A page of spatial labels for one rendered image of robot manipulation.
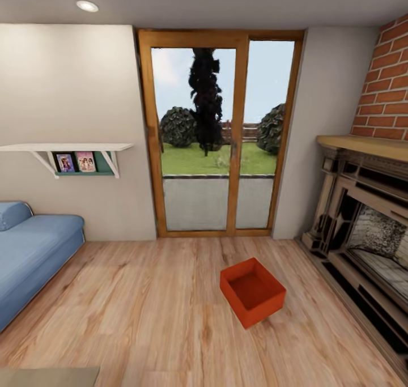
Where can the wood fireplace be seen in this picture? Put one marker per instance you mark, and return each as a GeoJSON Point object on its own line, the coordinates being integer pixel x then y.
{"type": "Point", "coordinates": [359, 244]}

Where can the sofa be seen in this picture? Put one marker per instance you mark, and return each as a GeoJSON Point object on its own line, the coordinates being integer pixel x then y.
{"type": "Point", "coordinates": [33, 248]}

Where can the storage box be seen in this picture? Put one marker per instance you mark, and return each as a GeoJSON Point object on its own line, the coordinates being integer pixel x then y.
{"type": "Point", "coordinates": [252, 292]}

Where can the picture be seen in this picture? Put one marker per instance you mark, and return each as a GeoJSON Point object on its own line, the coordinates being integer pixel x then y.
{"type": "Point", "coordinates": [64, 162]}
{"type": "Point", "coordinates": [85, 161]}

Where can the shelf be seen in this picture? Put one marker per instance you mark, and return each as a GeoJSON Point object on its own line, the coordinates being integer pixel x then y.
{"type": "Point", "coordinates": [104, 154]}

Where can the door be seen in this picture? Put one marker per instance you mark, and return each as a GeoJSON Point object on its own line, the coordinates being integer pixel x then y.
{"type": "Point", "coordinates": [218, 105]}

